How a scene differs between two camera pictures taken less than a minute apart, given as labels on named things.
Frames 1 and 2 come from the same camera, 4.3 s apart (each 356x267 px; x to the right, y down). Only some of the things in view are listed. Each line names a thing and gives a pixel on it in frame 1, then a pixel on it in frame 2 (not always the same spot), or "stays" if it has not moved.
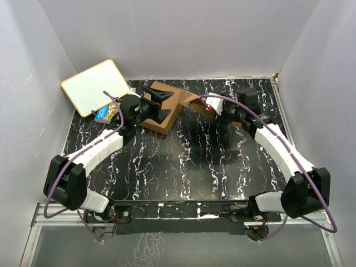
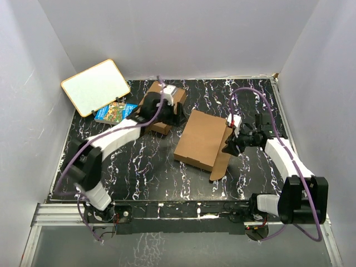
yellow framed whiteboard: [85, 91] stays
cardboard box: [196, 104] -> [202, 143]
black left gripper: [158, 115] -> [174, 119]
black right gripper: [226, 103] -> [231, 147]
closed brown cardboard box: [173, 102] stays
